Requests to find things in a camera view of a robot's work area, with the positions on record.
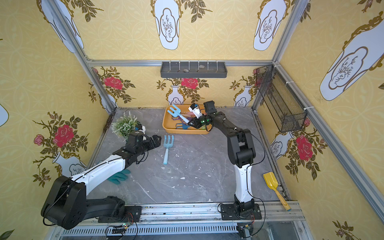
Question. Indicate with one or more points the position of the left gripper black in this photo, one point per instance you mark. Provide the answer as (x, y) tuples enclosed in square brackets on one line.
[(152, 141)]

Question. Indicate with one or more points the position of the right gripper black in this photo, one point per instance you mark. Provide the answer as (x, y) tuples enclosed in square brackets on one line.
[(194, 121)]

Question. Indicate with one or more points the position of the light blue hand rake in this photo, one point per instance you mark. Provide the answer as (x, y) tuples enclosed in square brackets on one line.
[(175, 112), (168, 143)]

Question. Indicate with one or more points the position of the blue cultivator yellow handle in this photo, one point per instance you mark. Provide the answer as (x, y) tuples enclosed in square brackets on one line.
[(182, 126)]

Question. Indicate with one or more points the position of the orange plastic storage box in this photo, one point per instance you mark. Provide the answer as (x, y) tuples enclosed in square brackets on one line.
[(169, 124)]

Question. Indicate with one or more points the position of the purple rake pink handle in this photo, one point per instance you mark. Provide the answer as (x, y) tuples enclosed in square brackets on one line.
[(179, 121)]

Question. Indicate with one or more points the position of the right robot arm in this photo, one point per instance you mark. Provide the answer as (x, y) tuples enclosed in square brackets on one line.
[(241, 153)]

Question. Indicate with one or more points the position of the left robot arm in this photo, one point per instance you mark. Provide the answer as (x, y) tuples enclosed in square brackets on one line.
[(67, 204)]

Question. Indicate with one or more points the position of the artificial green white plant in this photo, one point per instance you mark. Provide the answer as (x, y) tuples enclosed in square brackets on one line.
[(125, 125)]

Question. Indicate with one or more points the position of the teal garden glove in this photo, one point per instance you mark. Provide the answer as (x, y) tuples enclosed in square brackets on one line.
[(119, 177)]

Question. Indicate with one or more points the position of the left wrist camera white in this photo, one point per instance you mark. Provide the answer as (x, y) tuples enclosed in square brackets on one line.
[(140, 128)]

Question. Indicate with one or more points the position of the grey wall shelf tray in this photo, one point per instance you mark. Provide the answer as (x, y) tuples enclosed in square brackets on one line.
[(194, 69)]

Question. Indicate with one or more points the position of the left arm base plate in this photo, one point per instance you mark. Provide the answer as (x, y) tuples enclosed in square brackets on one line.
[(132, 213)]

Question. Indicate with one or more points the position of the black wire mesh basket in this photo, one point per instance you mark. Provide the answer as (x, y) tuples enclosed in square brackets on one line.
[(286, 110)]

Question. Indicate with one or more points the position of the yellow scoop wooden handle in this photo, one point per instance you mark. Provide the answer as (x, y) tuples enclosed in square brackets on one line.
[(272, 184)]

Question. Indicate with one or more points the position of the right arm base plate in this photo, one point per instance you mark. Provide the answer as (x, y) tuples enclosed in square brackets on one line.
[(229, 212)]

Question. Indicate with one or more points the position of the aluminium front rail frame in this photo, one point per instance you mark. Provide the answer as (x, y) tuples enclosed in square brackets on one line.
[(269, 221)]

